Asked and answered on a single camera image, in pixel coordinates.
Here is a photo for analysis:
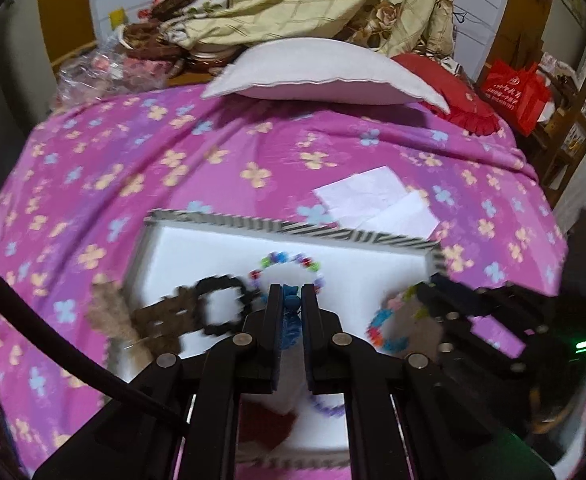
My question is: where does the multicolour pastel bead bracelet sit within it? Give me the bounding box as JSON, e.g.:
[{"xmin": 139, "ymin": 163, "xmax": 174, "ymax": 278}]
[{"xmin": 248, "ymin": 251, "xmax": 327, "ymax": 302}]

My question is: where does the colourful flower bead bracelet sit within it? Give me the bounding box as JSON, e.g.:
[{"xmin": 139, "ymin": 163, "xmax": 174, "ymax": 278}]
[{"xmin": 365, "ymin": 284, "xmax": 432, "ymax": 354}]

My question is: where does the purple bead bracelet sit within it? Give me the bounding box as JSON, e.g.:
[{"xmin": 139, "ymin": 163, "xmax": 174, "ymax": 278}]
[{"xmin": 307, "ymin": 392, "xmax": 349, "ymax": 418}]

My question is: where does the pink floral bed sheet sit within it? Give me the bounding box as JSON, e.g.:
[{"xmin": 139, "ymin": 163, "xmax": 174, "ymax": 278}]
[{"xmin": 0, "ymin": 84, "xmax": 570, "ymax": 480}]

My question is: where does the white paper sheet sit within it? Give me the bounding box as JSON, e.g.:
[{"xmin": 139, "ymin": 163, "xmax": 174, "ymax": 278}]
[{"xmin": 314, "ymin": 167, "xmax": 440, "ymax": 240}]

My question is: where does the white pink pillow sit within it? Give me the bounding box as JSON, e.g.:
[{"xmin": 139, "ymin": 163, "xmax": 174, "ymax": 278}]
[{"xmin": 202, "ymin": 38, "xmax": 449, "ymax": 113}]

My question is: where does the red shopping bag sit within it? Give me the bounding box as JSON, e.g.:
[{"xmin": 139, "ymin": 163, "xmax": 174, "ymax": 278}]
[{"xmin": 480, "ymin": 60, "xmax": 552, "ymax": 136}]

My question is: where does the black scrunchie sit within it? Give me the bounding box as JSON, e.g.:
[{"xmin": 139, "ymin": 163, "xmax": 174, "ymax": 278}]
[{"xmin": 192, "ymin": 275, "xmax": 254, "ymax": 337}]

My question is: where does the red fabric scrunchie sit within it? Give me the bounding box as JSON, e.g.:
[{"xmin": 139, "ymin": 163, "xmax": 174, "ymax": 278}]
[{"xmin": 238, "ymin": 400, "xmax": 297, "ymax": 452}]

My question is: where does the blue bead bracelet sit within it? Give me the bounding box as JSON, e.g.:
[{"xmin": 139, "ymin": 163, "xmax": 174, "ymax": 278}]
[{"xmin": 278, "ymin": 284, "xmax": 304, "ymax": 351}]

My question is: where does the cream floral quilt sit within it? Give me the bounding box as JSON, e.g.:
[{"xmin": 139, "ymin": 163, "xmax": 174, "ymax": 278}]
[{"xmin": 123, "ymin": 0, "xmax": 454, "ymax": 60}]

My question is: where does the wooden chair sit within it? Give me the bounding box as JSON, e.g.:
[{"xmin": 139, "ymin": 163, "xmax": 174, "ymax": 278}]
[{"xmin": 530, "ymin": 72, "xmax": 586, "ymax": 208}]

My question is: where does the brown bow hair tie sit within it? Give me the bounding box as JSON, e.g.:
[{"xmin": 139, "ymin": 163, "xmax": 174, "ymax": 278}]
[{"xmin": 86, "ymin": 282, "xmax": 200, "ymax": 361}]

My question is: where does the striped white jewelry box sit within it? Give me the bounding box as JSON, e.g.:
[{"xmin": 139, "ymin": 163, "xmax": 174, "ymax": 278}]
[{"xmin": 122, "ymin": 210, "xmax": 446, "ymax": 469}]

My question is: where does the clear plastic bag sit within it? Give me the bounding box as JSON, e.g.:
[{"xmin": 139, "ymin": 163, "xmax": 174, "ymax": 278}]
[{"xmin": 50, "ymin": 44, "xmax": 183, "ymax": 110}]

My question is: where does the black cable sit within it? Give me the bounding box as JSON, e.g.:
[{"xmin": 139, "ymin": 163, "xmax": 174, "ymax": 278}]
[{"xmin": 0, "ymin": 249, "xmax": 185, "ymax": 421}]

